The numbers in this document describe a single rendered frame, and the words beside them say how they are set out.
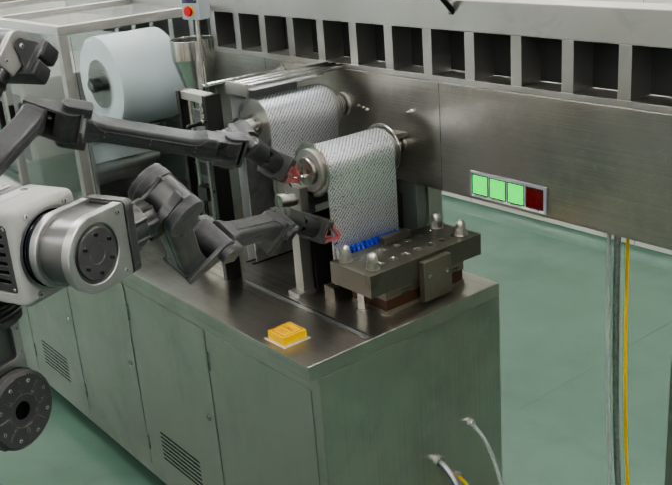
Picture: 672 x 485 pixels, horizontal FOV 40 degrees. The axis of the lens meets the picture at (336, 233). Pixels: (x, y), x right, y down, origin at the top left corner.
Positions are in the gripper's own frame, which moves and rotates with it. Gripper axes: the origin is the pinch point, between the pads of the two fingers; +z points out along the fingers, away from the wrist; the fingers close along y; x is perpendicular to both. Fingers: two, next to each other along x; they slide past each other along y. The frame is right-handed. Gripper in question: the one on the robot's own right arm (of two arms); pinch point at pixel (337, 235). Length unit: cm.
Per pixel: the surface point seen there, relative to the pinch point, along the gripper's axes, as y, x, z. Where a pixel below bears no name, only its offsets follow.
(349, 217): 0.3, 5.6, 1.8
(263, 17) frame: -70, 58, 3
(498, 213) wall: -177, 41, 281
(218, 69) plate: -100, 41, 12
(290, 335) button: 13.2, -26.5, -15.9
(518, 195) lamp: 37.0, 24.4, 19.8
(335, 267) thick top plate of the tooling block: 6.2, -7.9, -2.6
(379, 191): 0.3, 15.0, 9.1
